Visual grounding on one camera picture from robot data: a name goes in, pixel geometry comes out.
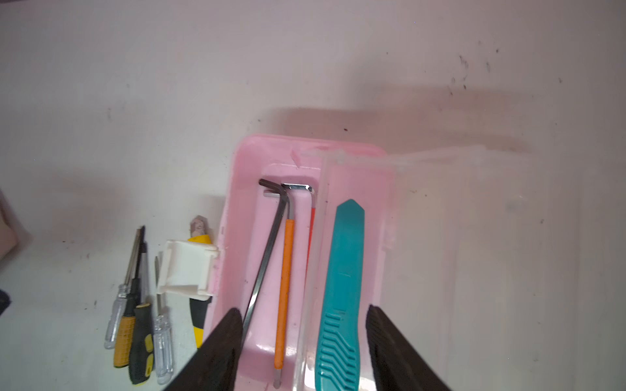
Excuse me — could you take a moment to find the yellow black screwdriver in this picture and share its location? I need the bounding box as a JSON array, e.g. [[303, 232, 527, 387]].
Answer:
[[129, 242, 154, 385]]

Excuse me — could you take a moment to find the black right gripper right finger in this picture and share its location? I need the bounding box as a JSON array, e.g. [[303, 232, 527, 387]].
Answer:
[[365, 305, 450, 391]]

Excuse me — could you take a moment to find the pink plastic tool box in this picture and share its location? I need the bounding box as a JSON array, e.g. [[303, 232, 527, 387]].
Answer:
[[155, 134, 626, 391]]

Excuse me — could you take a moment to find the yellow black utility knife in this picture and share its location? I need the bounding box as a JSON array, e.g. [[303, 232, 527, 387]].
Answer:
[[188, 216, 212, 349]]

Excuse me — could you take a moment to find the orange handled hex key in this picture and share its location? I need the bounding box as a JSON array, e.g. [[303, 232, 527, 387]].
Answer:
[[273, 195, 295, 389]]

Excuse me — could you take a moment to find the orange handled screwdriver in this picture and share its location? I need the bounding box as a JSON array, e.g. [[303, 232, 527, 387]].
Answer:
[[113, 226, 145, 368]]

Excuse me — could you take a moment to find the clear handled screwdriver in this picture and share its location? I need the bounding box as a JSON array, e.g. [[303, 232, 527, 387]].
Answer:
[[153, 256, 175, 385], [104, 228, 141, 350]]

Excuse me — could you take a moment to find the teal utility knife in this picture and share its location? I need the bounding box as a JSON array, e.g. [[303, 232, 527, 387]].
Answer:
[[315, 199, 365, 390]]

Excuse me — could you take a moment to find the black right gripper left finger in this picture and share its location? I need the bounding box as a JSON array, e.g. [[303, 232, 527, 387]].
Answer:
[[166, 308, 243, 391]]

